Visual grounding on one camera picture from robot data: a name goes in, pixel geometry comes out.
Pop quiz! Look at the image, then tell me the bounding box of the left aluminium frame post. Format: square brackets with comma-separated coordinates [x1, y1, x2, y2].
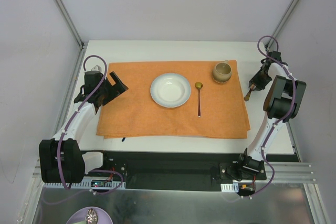
[54, 0, 85, 49]

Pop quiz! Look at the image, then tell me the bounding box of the beige ceramic mug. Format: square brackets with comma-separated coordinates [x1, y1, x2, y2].
[212, 60, 232, 84]

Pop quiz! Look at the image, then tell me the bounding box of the aluminium front rail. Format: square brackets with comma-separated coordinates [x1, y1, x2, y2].
[33, 155, 317, 183]

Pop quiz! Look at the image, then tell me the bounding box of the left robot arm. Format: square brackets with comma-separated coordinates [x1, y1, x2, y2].
[39, 70, 128, 184]

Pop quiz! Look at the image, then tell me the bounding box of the gold purple spoon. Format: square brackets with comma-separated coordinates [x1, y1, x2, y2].
[195, 82, 203, 118]

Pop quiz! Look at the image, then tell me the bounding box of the silver cutlery on lilac plate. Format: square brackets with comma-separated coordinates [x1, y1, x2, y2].
[85, 208, 98, 224]

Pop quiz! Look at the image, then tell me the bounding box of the white ceramic plate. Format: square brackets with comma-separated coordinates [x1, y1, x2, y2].
[150, 73, 191, 108]

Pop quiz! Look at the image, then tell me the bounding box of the right aluminium frame post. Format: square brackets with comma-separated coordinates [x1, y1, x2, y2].
[271, 0, 301, 39]

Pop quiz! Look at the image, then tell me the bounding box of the orange cloth placemat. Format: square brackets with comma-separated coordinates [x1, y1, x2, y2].
[97, 60, 250, 139]

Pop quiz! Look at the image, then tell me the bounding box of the iridescent purple knife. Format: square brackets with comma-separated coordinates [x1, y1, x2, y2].
[244, 84, 255, 102]

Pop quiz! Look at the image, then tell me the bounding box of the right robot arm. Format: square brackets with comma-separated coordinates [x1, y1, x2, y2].
[236, 51, 307, 179]

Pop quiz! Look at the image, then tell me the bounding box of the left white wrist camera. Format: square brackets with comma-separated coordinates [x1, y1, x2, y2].
[91, 65, 102, 72]

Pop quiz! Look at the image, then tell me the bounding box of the lilac plate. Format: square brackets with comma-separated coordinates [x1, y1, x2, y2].
[66, 207, 113, 224]

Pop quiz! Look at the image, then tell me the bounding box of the white cable duct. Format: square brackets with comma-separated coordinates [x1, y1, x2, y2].
[220, 183, 239, 193]
[43, 178, 126, 190]

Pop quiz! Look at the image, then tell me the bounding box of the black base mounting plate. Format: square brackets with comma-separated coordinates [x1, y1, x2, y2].
[80, 150, 267, 192]

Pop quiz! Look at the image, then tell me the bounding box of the aluminium frame post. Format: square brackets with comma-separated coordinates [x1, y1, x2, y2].
[271, 0, 301, 39]
[54, 0, 85, 49]

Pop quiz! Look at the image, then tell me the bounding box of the left white cable duct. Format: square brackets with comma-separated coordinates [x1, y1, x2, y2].
[43, 178, 126, 190]

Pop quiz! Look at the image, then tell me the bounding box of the right white cable duct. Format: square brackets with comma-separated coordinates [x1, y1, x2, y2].
[220, 183, 239, 193]

